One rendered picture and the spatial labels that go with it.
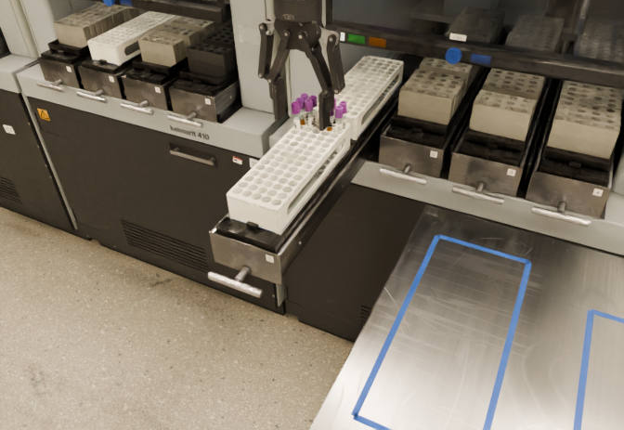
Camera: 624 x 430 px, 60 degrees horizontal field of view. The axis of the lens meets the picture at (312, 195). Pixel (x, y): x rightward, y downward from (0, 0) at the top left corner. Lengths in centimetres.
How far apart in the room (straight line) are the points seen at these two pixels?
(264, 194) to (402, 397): 39
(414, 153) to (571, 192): 30
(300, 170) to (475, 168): 37
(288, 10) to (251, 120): 55
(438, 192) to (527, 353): 50
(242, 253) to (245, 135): 48
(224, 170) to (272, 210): 59
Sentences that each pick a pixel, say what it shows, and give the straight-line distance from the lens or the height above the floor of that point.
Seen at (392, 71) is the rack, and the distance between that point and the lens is 127.
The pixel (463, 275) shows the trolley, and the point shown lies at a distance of 82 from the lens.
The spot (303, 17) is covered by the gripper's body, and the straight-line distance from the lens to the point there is 85.
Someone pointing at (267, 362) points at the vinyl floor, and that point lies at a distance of 171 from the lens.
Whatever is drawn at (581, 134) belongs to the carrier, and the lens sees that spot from 113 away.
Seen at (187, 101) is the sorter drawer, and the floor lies 78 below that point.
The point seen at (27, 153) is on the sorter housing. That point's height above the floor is 42.
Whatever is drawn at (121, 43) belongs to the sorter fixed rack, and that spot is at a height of 86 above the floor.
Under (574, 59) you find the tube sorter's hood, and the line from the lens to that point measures 107.
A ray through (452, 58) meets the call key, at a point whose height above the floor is 98.
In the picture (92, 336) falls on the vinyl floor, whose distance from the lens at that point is 192.
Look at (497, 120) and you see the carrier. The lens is 114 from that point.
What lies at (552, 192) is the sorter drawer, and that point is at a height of 77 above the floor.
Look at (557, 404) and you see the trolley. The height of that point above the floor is 82.
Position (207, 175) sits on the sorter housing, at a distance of 147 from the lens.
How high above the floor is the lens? 140
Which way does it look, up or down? 38 degrees down
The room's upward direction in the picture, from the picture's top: 2 degrees counter-clockwise
